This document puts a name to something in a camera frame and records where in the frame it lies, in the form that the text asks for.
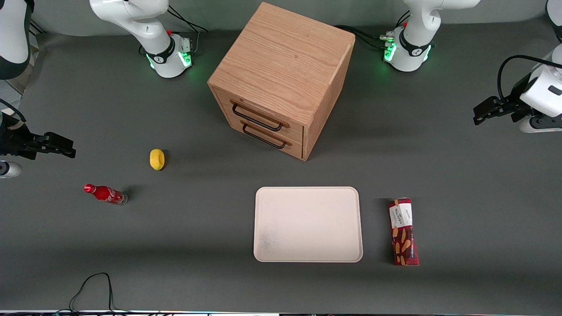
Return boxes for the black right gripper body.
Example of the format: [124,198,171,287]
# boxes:
[0,114,34,160]

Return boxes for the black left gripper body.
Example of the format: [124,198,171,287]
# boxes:
[500,72,535,124]

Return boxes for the red cookie box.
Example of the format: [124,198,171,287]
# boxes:
[388,197,420,267]

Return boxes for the white rectangular tray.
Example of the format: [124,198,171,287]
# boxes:
[253,187,364,263]

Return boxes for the red cola bottle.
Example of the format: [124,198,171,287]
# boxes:
[83,183,128,206]

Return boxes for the yellow lemon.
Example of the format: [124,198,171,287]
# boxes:
[149,148,166,171]

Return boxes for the wooden drawer cabinet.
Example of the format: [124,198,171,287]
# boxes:
[207,2,356,162]

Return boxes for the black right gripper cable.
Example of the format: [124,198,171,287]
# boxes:
[0,99,27,123]

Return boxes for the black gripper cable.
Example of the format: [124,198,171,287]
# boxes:
[497,54,562,100]
[0,99,27,123]

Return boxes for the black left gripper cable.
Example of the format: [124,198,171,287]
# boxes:
[497,54,562,100]

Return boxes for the thin black looped cable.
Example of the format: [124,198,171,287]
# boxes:
[55,272,132,314]

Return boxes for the black left arm base cables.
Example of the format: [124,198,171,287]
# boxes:
[335,11,411,50]

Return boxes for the black arm base cables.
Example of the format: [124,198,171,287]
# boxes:
[166,4,209,57]
[335,11,411,50]

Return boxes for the black right arm base cables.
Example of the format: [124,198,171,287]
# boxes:
[166,4,209,57]

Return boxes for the wooden drawer with short handle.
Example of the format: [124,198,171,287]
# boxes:
[226,118,304,160]

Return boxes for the wooden drawer with long handle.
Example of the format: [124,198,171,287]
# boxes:
[213,86,305,142]

